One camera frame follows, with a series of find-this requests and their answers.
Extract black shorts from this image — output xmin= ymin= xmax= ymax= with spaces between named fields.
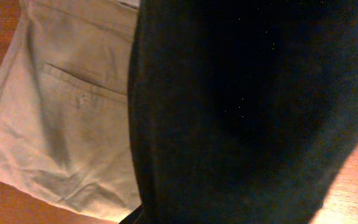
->
xmin=125 ymin=0 xmax=358 ymax=224

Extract folded khaki shorts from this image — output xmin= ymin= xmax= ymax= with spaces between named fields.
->
xmin=0 ymin=0 xmax=140 ymax=222

